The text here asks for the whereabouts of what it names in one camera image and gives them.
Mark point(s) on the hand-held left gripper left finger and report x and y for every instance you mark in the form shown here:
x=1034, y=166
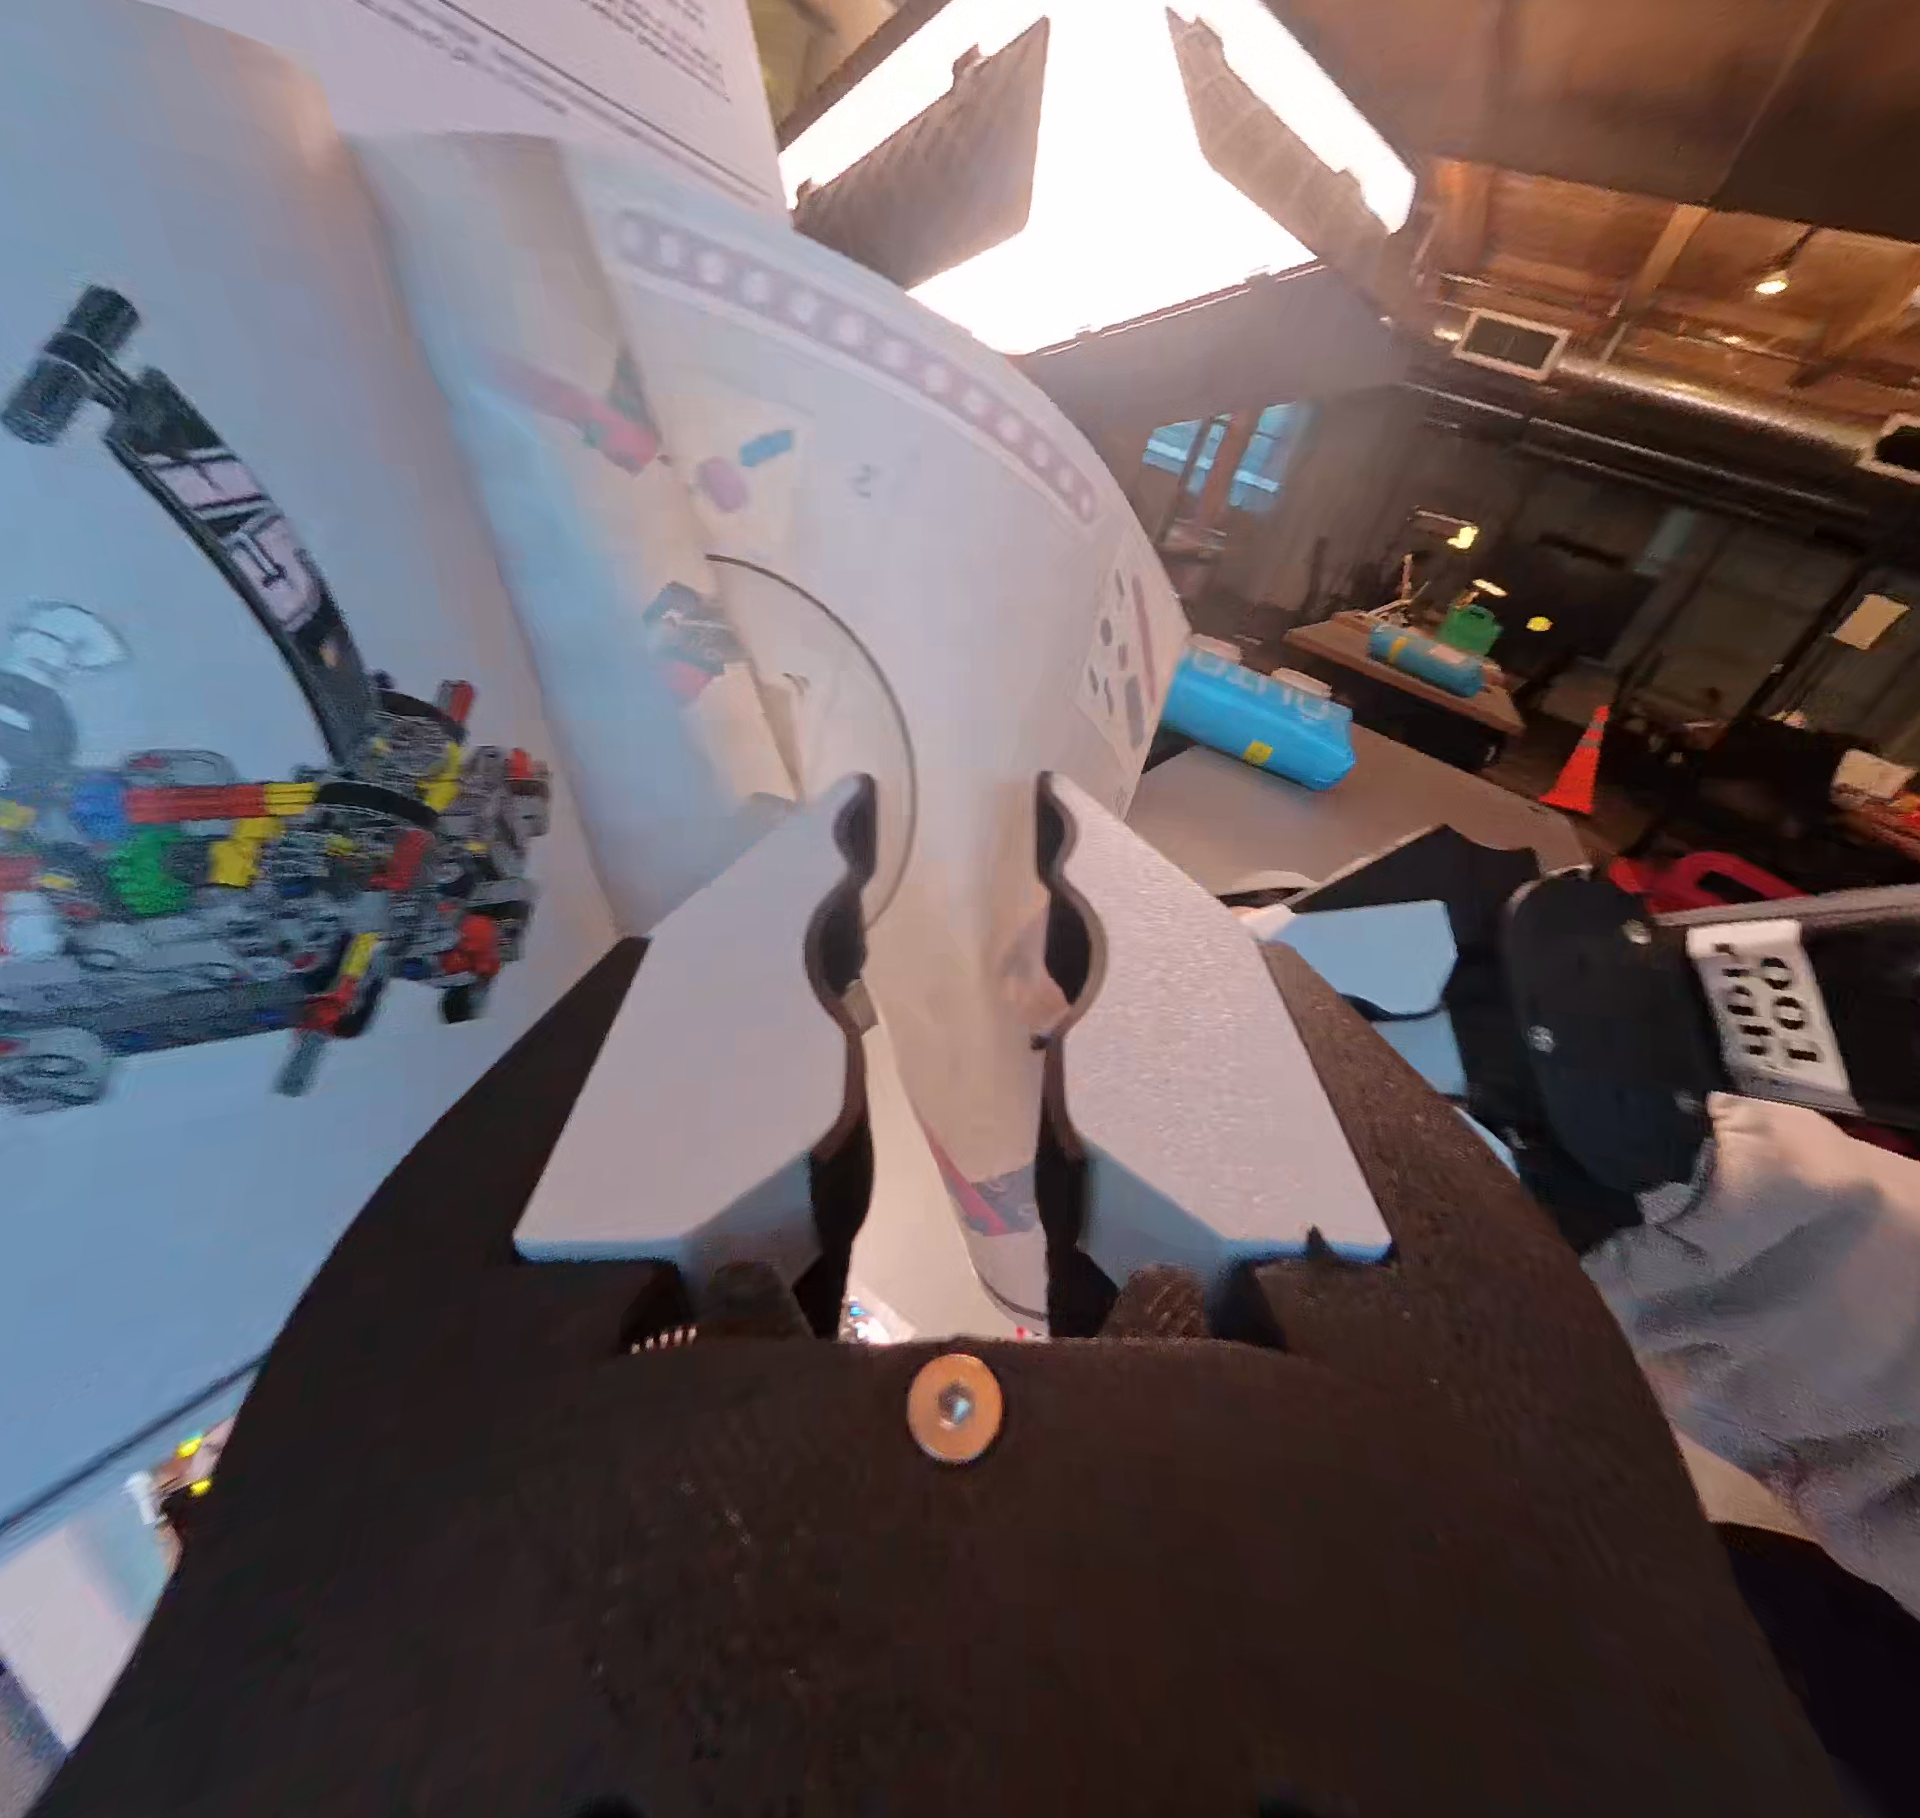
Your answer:
x=674, y=1097

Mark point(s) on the green bag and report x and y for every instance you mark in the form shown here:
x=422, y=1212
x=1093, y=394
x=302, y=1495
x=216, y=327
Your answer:
x=1470, y=630

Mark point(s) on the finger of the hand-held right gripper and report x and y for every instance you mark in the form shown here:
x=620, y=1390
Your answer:
x=1442, y=1056
x=1366, y=955

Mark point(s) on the lego instruction booklet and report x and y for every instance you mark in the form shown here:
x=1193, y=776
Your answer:
x=181, y=197

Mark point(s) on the orange traffic cone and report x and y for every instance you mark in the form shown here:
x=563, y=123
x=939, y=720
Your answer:
x=1577, y=776

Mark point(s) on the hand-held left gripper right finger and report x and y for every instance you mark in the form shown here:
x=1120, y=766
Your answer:
x=1229, y=1097

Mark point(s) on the blue plastic object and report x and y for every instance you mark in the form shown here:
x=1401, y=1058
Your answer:
x=1260, y=723

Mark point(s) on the small blue package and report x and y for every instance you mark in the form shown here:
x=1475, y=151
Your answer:
x=1425, y=663

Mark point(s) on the red and black bag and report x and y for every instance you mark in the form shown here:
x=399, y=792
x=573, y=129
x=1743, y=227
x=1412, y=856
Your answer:
x=1694, y=881

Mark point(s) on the distant wooden table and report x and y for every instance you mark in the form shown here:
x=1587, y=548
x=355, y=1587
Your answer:
x=1485, y=714

